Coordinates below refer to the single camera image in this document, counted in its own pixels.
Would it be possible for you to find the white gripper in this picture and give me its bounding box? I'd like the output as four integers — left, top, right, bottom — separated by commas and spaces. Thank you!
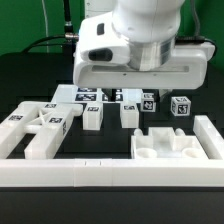
73, 43, 215, 100

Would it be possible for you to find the white chair seat part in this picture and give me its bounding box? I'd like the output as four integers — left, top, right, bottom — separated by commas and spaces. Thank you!
131, 127, 208, 159

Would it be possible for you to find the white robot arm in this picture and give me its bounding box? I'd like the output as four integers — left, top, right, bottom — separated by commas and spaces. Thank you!
73, 0, 215, 91

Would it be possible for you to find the white tagged cube left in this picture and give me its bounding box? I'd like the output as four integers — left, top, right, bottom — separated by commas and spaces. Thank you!
141, 93, 156, 112

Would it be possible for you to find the white tagged cube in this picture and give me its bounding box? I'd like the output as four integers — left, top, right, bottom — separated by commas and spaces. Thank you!
141, 93, 156, 112
170, 96, 191, 116

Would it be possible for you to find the white tagged cube right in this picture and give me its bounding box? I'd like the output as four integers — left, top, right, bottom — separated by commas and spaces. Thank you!
170, 96, 191, 116

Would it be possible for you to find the white fiducial marker plate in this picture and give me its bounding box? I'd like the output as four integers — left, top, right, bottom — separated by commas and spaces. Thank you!
51, 84, 143, 104

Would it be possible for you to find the white U-shaped fence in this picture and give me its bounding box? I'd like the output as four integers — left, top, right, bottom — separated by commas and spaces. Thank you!
0, 115, 224, 187

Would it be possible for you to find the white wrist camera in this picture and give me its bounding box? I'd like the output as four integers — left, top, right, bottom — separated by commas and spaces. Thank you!
75, 13, 130, 65

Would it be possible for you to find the black cable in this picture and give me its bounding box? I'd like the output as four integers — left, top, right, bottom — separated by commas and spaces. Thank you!
21, 0, 80, 54

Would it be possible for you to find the braided grey cable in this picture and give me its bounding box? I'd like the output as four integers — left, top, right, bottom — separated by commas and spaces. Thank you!
189, 0, 202, 38

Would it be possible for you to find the white chair back frame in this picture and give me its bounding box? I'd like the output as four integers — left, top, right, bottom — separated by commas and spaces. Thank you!
0, 101, 83, 160

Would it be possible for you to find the white thin cable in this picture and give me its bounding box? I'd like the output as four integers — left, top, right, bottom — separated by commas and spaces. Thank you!
41, 0, 50, 54

